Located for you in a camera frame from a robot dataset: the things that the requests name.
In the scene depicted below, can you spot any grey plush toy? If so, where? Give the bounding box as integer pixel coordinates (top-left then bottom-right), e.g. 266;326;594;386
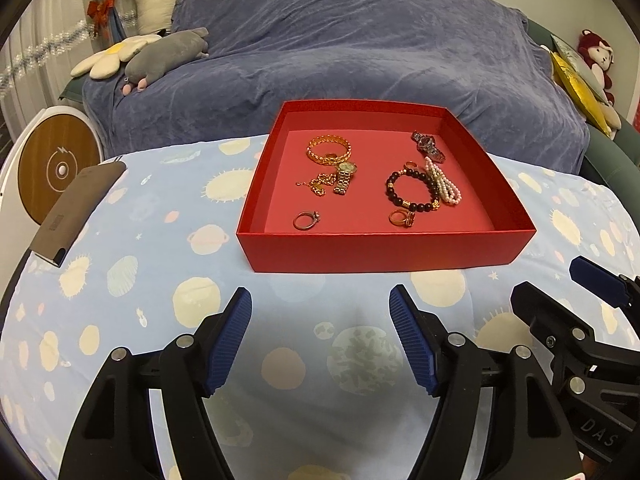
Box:
122;27;208;96

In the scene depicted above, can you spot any white curtain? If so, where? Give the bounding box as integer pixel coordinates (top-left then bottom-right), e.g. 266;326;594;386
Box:
1;0;111;139

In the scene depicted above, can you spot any brown notebook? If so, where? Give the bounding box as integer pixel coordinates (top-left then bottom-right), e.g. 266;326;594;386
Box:
29;160;127;268

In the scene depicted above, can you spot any purple blue bed blanket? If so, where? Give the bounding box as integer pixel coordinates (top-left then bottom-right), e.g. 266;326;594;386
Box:
82;0;590;174

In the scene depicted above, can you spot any dark bead bracelet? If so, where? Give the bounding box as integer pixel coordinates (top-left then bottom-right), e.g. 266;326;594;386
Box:
384;167;442;213

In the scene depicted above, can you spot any dark silver wrist watch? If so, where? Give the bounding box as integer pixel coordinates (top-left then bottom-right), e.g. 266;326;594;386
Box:
411;131;446;164

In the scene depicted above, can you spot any green sofa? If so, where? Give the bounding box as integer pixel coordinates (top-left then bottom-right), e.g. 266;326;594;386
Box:
522;18;639;194

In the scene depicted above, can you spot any red cardboard tray box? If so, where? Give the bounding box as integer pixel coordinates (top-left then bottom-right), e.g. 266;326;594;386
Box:
236;100;536;274

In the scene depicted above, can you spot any flower shaped cream cushion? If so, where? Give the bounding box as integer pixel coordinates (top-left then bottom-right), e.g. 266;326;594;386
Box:
70;34;162;80

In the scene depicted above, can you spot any grey green pillow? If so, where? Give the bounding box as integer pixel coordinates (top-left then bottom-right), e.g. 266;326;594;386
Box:
551;35;608;103

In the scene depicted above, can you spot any gold wrist watch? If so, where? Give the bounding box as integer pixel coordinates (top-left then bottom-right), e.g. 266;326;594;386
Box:
333;162;358;195

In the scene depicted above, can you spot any yellow gold pillow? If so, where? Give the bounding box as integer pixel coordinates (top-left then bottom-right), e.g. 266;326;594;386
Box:
550;52;622;140

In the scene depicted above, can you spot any silver stone ring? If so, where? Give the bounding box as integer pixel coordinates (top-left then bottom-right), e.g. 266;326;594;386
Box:
292;209;322;232

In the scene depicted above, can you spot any round wooden white device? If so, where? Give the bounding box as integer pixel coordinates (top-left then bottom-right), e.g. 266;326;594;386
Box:
0;105;103;288

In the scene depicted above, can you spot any gold chain bangle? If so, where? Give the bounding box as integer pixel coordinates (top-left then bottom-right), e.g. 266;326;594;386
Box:
305;134;352;166

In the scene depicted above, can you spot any red bow tie-back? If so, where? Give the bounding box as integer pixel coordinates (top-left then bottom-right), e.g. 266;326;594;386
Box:
87;0;115;37

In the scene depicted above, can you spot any gold ring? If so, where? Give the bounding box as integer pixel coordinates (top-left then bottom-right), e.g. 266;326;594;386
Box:
388;209;418;230

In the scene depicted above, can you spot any pearl bracelet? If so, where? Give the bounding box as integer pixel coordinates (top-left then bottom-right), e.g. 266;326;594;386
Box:
424;155;463;207

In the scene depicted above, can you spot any red monkey plush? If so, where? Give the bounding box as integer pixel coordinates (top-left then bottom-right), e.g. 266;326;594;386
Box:
577;29;615;105

